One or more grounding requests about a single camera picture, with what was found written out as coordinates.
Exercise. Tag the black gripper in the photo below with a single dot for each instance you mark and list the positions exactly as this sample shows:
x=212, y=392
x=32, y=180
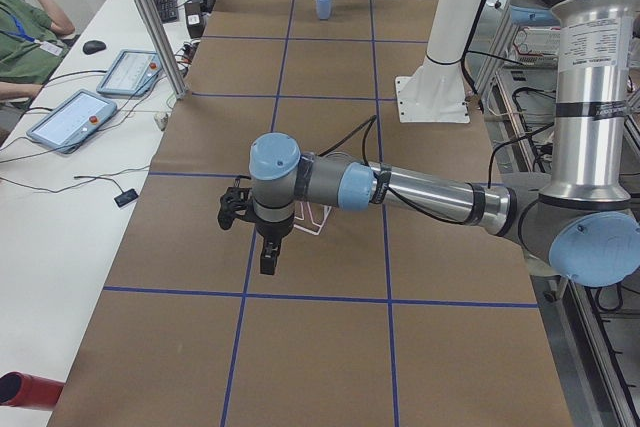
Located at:
x=272, y=230

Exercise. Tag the light blue plastic cup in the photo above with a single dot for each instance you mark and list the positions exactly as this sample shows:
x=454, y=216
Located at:
x=323, y=9

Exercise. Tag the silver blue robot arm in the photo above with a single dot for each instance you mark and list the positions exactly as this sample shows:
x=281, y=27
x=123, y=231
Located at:
x=575, y=220

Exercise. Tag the small black usb device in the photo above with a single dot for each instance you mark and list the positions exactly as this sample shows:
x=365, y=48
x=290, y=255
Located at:
x=126, y=197

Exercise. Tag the far teach pendant tablet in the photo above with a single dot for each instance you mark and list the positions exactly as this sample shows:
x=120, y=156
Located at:
x=132, y=74

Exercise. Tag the teach pendant tablet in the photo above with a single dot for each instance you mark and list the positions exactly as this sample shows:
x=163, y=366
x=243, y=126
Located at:
x=132, y=74
x=70, y=124

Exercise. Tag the near teach pendant tablet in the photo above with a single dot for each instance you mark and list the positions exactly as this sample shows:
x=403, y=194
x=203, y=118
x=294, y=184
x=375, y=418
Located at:
x=70, y=124

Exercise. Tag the black computer mouse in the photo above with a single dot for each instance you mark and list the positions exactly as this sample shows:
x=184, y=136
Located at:
x=93, y=46

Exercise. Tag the red cylinder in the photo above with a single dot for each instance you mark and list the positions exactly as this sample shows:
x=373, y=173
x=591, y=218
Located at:
x=29, y=391

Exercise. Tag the person in green shirt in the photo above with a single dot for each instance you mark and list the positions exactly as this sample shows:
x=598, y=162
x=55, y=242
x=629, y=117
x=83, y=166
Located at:
x=32, y=46

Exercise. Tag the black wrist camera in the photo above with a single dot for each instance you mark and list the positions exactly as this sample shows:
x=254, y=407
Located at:
x=234, y=204

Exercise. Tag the white wire cup holder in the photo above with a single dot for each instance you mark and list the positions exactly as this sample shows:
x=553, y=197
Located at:
x=311, y=218

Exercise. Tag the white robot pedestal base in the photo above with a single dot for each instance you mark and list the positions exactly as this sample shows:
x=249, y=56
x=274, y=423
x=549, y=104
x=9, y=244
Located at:
x=435, y=93

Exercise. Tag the aluminium frame post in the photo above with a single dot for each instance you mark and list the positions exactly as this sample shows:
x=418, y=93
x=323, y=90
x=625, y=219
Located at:
x=155, y=29

